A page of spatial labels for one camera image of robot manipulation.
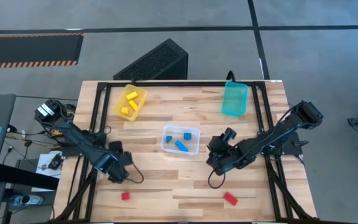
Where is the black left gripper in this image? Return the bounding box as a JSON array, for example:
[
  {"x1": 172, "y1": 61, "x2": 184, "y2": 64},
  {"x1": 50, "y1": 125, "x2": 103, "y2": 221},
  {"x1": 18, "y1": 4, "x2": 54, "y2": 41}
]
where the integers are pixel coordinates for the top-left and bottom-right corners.
[{"x1": 109, "y1": 140, "x2": 134, "y2": 184}]

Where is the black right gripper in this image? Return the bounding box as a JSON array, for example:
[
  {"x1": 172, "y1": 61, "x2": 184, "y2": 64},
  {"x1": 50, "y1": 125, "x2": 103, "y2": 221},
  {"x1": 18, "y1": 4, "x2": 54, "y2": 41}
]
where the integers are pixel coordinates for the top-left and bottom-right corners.
[{"x1": 206, "y1": 126, "x2": 242, "y2": 177}]

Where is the long blue block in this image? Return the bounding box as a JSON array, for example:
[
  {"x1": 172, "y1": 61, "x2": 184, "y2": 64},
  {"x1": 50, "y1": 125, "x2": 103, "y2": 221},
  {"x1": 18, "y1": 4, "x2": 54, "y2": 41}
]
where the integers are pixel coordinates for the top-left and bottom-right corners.
[{"x1": 174, "y1": 139, "x2": 189, "y2": 153}]

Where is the teal translucent plastic bin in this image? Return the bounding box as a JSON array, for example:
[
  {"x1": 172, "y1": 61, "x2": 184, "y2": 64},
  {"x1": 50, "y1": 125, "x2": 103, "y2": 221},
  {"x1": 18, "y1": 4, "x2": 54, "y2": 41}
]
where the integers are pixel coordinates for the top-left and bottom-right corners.
[{"x1": 221, "y1": 81, "x2": 249, "y2": 118}]

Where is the yellow translucent plastic bin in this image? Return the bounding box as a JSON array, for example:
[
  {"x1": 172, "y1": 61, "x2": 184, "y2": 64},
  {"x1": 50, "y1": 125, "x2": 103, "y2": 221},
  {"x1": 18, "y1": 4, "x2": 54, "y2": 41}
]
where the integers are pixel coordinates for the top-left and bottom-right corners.
[{"x1": 112, "y1": 83, "x2": 148, "y2": 121}]

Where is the clear plastic bin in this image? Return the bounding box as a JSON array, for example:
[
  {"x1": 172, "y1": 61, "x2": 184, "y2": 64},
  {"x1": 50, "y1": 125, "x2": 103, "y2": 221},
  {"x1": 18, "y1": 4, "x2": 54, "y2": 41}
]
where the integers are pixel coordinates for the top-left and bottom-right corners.
[{"x1": 160, "y1": 124, "x2": 201, "y2": 156}]

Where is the small black device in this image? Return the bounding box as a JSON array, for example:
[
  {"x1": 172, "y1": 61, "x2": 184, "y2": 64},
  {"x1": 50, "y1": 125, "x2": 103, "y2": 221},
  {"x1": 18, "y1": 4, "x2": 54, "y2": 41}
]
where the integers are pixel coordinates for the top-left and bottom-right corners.
[{"x1": 48, "y1": 154, "x2": 63, "y2": 170}]

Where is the red rectangular block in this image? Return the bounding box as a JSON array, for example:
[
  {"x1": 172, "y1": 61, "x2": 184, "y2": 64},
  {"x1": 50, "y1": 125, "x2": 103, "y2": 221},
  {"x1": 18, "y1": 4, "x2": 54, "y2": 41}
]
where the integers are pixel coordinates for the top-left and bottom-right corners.
[{"x1": 223, "y1": 192, "x2": 239, "y2": 207}]

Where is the white paper sheet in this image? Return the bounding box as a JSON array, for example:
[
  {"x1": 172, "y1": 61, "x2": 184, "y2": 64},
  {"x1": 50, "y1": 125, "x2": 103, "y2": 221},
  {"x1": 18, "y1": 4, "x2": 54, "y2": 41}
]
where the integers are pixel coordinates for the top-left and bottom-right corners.
[{"x1": 35, "y1": 151, "x2": 63, "y2": 180}]

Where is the black computer case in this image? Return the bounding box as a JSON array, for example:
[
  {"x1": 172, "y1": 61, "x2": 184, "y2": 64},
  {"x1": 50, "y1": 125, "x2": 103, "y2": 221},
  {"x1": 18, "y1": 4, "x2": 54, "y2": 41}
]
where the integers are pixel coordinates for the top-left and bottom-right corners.
[{"x1": 112, "y1": 37, "x2": 189, "y2": 81}]

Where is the clear water bottle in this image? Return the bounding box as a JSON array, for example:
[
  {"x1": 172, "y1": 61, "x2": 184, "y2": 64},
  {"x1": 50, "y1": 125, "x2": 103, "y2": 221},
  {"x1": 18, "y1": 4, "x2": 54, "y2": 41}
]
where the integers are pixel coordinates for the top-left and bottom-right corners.
[{"x1": 9, "y1": 194, "x2": 44, "y2": 208}]

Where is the black hazard-striped floor mat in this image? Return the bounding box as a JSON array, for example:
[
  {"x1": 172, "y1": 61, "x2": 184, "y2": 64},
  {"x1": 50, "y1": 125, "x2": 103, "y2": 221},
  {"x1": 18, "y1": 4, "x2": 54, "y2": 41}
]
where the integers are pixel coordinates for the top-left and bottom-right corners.
[{"x1": 0, "y1": 32, "x2": 85, "y2": 70}]

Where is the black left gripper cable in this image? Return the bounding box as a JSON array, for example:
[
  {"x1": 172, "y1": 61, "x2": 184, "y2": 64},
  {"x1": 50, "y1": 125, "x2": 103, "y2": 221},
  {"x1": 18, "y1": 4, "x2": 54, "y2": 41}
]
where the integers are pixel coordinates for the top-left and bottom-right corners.
[{"x1": 121, "y1": 161, "x2": 145, "y2": 185}]

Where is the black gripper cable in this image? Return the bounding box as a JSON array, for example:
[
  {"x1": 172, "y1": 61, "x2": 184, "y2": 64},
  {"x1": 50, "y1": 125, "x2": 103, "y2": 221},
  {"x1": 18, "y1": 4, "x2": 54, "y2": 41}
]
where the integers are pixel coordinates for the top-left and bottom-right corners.
[
  {"x1": 121, "y1": 161, "x2": 145, "y2": 185},
  {"x1": 207, "y1": 169, "x2": 227, "y2": 190}
]

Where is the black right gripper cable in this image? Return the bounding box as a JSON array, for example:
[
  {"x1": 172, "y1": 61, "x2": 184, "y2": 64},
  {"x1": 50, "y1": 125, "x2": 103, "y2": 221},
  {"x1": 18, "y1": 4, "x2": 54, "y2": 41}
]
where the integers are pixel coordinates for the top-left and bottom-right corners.
[{"x1": 207, "y1": 169, "x2": 227, "y2": 190}]

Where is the black aluminium table frame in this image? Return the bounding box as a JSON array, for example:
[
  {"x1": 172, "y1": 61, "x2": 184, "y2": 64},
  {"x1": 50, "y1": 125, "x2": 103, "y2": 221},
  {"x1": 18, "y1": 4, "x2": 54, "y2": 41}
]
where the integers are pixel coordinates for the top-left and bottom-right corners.
[{"x1": 47, "y1": 80, "x2": 318, "y2": 223}]

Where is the yellow cable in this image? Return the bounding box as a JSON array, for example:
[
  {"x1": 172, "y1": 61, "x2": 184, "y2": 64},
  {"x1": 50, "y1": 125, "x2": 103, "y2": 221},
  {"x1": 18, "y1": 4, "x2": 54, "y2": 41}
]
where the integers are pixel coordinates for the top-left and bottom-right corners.
[{"x1": 6, "y1": 130, "x2": 63, "y2": 150}]

